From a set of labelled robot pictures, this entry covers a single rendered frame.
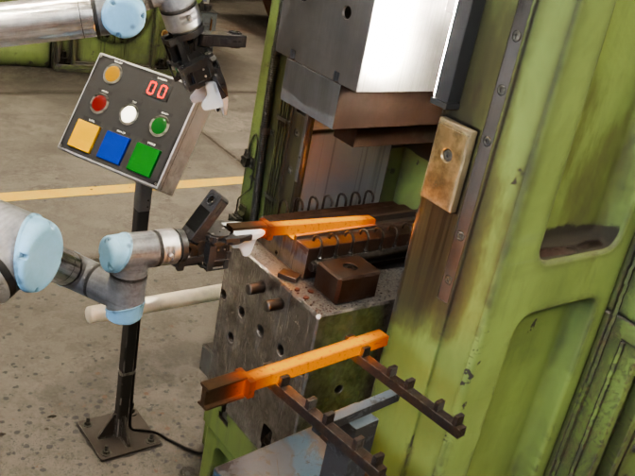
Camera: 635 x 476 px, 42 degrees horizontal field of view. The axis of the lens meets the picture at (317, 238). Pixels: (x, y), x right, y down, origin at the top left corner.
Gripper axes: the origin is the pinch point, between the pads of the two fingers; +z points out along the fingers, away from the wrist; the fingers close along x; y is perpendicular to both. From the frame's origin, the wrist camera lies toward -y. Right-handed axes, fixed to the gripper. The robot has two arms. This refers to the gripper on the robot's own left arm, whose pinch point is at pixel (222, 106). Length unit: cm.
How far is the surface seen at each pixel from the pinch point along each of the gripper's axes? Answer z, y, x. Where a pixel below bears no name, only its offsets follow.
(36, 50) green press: 148, -52, -452
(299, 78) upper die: -1.6, -15.8, 7.8
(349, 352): 32, 11, 50
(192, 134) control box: 18.9, -0.5, -27.4
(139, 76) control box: 6.5, 1.7, -44.7
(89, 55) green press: 165, -84, -442
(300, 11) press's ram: -13.6, -21.9, 4.2
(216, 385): 16, 38, 52
